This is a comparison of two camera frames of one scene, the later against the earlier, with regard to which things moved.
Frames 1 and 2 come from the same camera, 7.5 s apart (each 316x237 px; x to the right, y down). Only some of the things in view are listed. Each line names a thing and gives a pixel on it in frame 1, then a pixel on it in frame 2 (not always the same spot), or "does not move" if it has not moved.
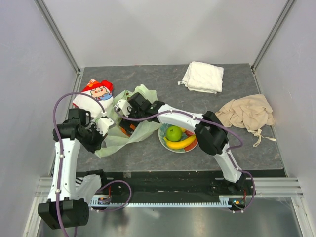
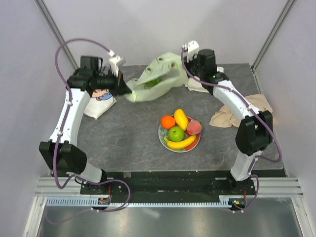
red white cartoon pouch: (102, 90) does not move
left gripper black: (97, 145) → (120, 87)
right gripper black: (126, 124) → (187, 64)
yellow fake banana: (179, 144) does not move
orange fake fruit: (132, 126) → (168, 122)
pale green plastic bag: (116, 137) → (165, 73)
